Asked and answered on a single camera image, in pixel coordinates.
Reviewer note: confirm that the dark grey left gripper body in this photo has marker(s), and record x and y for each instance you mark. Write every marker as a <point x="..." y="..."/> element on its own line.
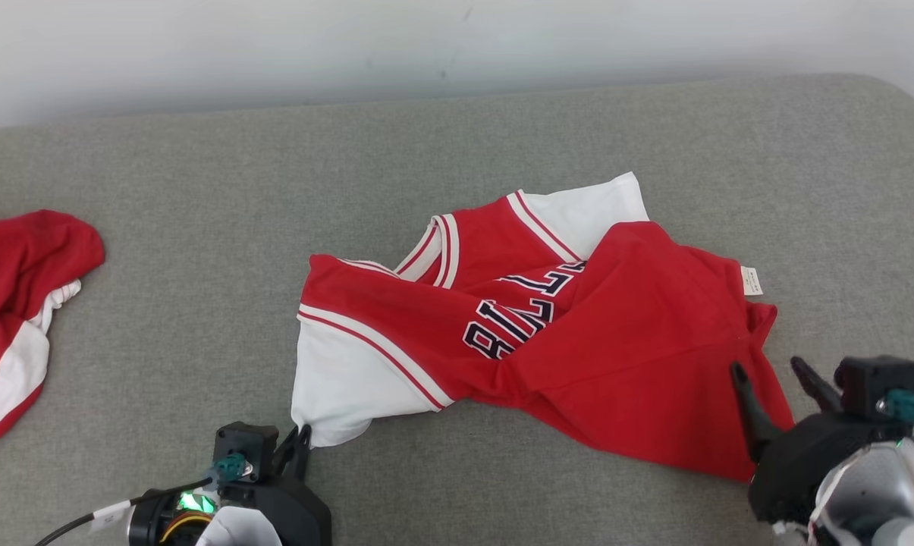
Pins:
<point x="297" y="512"/>

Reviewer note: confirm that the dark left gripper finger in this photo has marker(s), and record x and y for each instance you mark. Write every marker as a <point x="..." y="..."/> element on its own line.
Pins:
<point x="287" y="459"/>
<point x="305" y="451"/>

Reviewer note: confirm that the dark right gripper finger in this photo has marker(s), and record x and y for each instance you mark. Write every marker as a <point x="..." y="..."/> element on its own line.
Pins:
<point x="817" y="390"/>
<point x="754" y="417"/>

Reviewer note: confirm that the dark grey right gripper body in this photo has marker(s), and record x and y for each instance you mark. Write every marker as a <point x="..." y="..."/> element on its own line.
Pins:
<point x="798" y="462"/>

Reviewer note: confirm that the red white basketball jersey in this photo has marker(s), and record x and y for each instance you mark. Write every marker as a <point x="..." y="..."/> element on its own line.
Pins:
<point x="616" y="326"/>

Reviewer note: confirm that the red shorts with white stripe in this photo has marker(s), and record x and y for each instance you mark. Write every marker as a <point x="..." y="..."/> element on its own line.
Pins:
<point x="9" y="280"/>

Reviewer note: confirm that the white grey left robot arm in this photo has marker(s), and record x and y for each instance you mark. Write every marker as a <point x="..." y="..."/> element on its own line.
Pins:
<point x="237" y="527"/>

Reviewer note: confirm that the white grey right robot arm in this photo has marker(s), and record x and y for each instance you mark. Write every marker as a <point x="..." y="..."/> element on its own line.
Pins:
<point x="874" y="485"/>

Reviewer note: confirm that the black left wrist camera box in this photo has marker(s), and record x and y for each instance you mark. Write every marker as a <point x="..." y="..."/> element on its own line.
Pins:
<point x="244" y="444"/>

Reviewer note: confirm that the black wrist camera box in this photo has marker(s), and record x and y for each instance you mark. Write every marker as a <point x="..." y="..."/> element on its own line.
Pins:
<point x="870" y="383"/>
<point x="244" y="444"/>

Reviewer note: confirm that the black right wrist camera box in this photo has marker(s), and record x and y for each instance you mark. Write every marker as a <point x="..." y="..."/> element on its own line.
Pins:
<point x="870" y="383"/>

